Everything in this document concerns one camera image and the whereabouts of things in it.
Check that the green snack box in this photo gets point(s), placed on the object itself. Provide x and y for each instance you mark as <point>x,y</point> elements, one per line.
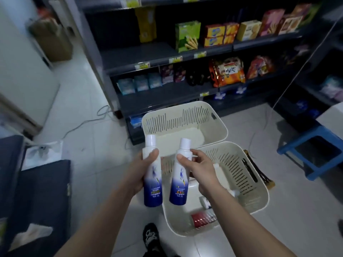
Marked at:
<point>310,14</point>

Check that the person's left hand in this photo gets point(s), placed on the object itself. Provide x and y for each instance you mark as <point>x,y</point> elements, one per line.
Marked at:
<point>135,176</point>

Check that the light blue tissue pack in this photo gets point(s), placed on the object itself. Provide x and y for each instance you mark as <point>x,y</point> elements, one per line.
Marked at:
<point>155,80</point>
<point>141,82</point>
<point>126,86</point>

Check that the pink wafer box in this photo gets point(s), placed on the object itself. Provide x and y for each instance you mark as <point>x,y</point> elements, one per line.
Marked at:
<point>271,22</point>

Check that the beige cookie box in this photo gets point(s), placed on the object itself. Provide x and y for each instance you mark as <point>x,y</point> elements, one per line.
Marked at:
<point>290,24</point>

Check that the blue plastic stool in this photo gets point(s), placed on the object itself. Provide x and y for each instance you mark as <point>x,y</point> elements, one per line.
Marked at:
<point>305,139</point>

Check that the black snack packets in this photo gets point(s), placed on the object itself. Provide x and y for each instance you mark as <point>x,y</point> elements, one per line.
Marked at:
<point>198,77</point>

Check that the dark grey side shelf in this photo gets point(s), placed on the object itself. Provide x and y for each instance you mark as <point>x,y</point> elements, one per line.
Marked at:
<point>308,85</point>

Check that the pink and white packs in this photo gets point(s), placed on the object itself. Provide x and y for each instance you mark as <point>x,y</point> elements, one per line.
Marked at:
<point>333,89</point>

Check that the orange biscuit box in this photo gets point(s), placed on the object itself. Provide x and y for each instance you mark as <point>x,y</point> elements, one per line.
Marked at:
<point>232,28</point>
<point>215,30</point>
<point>213,41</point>
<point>229,39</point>

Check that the dark grey shelving unit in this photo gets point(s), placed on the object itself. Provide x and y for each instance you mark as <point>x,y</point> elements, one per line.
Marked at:
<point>160,54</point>

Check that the small white tube box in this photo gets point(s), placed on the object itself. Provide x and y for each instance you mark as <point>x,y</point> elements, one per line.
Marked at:
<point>205,202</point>

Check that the black patterned shoe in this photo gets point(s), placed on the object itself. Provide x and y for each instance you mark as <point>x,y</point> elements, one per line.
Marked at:
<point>151,236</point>

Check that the white flat box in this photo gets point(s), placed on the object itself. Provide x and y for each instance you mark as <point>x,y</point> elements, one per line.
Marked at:
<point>222,173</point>

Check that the blue flower print pack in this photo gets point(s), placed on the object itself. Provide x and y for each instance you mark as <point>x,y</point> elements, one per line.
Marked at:
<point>220,95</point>
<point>240,90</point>

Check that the dark blue cabinet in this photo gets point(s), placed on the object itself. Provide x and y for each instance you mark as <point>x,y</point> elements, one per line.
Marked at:
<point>37,206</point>

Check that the white cabinet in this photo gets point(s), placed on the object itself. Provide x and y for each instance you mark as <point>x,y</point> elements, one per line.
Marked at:
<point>24,72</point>

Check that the yellow snack packet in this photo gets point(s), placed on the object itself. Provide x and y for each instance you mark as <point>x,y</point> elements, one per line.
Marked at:
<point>146,24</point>

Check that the brown cardboard box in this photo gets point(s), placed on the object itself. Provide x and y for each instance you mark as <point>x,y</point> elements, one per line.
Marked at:
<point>52,40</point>

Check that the brown and black brush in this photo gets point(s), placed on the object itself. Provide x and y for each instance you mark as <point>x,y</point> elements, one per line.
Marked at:
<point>265,179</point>

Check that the person's right thumb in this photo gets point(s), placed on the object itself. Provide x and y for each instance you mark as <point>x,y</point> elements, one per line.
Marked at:
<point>184,160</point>

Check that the person's left thumb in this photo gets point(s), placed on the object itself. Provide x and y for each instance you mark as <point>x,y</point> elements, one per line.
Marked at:
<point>153,155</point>

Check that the person's left forearm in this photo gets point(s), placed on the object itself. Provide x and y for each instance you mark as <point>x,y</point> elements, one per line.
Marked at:
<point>99,224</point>

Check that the person's right hand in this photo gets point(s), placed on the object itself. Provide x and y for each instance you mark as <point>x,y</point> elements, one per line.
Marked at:
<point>205,171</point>

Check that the red box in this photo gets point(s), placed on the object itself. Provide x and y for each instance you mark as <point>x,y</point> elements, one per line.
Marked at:
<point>203,219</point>

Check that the red snack packet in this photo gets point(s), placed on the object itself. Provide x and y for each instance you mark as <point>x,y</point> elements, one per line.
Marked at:
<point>259,67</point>

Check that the orange noodle multipack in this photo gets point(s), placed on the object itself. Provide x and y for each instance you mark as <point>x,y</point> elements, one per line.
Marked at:
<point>227,72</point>

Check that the white and blue bottle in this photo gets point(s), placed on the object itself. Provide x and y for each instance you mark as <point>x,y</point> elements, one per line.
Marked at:
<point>153,190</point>
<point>179,187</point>

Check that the white tissue pack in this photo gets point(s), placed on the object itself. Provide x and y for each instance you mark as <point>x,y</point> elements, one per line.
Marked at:
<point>43,155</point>

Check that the purple snack packet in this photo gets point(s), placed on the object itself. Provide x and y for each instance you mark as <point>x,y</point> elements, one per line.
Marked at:
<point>167,74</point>
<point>179,74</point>

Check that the person's right forearm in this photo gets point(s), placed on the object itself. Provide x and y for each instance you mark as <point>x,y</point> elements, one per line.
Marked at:
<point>241,224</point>

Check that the green biscuit stick box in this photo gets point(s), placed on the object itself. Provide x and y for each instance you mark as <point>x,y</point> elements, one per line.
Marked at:
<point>187,36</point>

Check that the pale yellow biscuit box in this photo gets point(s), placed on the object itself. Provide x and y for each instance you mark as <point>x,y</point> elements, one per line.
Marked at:
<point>248,30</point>

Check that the cream slotted plastic basket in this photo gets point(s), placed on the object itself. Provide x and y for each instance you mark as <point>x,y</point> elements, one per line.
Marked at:
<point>185,120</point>
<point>241,190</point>

